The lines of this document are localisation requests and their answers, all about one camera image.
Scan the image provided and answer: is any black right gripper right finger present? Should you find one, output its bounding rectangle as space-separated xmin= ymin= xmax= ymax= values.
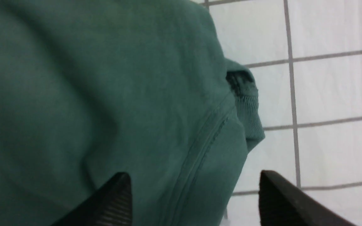
xmin=258 ymin=170 xmax=354 ymax=226

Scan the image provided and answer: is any green long-sleeved shirt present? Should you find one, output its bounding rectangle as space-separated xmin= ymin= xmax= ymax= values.
xmin=0 ymin=0 xmax=265 ymax=226

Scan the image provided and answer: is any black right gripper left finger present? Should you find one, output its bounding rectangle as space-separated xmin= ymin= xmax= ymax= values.
xmin=53 ymin=173 xmax=133 ymax=226

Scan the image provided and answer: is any white grid-patterned table cloth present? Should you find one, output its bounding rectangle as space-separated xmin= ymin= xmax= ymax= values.
xmin=197 ymin=0 xmax=362 ymax=226

